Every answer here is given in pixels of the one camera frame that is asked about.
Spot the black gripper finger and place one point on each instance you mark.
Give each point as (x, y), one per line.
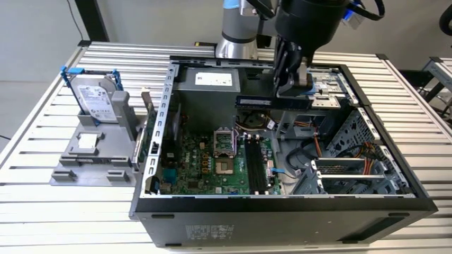
(286, 74)

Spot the RAM stick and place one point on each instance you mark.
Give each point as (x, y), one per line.
(94, 160)
(254, 102)

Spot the black RAM slot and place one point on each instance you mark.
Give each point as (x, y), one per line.
(257, 164)
(249, 164)
(262, 164)
(253, 164)

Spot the grey metal drive cage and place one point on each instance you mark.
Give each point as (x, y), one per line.
(286, 124)

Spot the black round fan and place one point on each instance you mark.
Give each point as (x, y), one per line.
(257, 120)

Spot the black yellow end cap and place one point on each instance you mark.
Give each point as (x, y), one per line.
(205, 44)

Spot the grey power supply unit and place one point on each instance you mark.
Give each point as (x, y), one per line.
(205, 105)

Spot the thin metal locking lever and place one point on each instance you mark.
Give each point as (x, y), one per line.
(235, 144)

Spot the CPU socket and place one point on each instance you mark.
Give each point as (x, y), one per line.
(226, 166)

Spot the slatted metal side table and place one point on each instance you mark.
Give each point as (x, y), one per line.
(442, 68)

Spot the green graphics card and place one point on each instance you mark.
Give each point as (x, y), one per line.
(150, 124)

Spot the metal disk bay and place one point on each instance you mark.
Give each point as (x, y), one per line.
(354, 176)

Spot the green motherboard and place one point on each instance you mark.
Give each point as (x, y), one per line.
(193, 172)

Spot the hard disk in blue carrier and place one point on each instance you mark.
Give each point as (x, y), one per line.
(94, 103)

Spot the grey parts rack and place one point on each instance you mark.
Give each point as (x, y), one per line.
(110, 143)

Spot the black PC case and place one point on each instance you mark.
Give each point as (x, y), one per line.
(247, 225)

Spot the silver CPU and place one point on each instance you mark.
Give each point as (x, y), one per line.
(86, 142)

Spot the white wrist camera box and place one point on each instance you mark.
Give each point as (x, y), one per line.
(305, 74)

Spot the black upright post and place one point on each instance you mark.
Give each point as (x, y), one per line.
(94, 21)

